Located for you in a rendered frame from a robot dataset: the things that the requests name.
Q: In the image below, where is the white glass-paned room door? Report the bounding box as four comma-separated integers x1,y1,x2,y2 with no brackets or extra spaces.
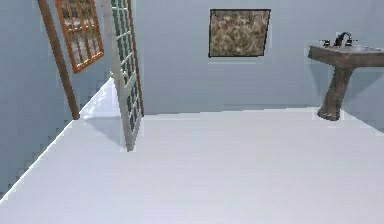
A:
101,0,145,153

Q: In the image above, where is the brown mottled framed picture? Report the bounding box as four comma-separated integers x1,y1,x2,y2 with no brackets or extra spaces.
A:
208,8,272,59

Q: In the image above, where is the orange framed window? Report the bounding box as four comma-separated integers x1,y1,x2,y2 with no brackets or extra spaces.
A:
54,0,105,74

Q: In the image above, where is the black sink faucet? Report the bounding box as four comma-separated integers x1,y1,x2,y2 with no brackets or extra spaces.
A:
321,31,355,47

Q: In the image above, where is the brown pedestal sink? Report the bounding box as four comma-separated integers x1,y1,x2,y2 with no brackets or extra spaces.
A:
307,44,384,122

